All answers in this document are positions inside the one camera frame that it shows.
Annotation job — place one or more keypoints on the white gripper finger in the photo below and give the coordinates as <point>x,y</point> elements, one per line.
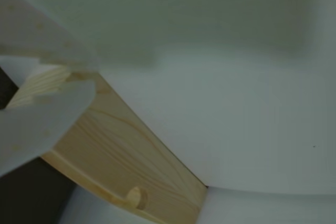
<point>34,37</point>
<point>39,127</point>

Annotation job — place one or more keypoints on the light wooden box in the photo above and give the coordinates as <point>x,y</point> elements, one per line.
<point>126,150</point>

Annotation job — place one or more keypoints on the white laminate board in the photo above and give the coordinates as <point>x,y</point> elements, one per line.
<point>236,103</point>

